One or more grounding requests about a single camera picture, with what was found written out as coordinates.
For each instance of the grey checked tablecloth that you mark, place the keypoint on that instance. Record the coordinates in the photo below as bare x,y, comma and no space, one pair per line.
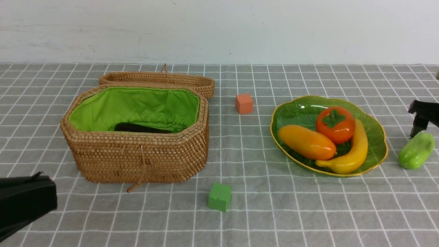
275,203

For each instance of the yellow banana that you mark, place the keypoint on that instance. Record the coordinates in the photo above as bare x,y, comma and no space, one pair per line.
348,163

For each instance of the orange persimmon green leaf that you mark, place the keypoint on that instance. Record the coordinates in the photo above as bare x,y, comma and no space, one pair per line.
336,123

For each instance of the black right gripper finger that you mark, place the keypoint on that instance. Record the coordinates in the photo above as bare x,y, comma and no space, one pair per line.
425,113

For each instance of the green foam cube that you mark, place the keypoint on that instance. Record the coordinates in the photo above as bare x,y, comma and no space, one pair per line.
219,197

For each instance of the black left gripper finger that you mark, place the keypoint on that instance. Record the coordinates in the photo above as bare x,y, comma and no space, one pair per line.
24,200

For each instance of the orange foam cube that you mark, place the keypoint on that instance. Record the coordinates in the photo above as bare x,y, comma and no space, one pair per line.
244,103

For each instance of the dark purple eggplant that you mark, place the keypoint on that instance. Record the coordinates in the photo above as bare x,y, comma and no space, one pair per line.
133,127

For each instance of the green ridged gourd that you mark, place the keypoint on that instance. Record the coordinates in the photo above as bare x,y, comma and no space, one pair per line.
415,153

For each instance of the woven rattan basket green lining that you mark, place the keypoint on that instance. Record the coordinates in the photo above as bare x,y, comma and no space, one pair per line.
106,156

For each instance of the orange yellow mango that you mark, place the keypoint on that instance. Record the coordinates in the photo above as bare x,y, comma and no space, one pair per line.
307,143

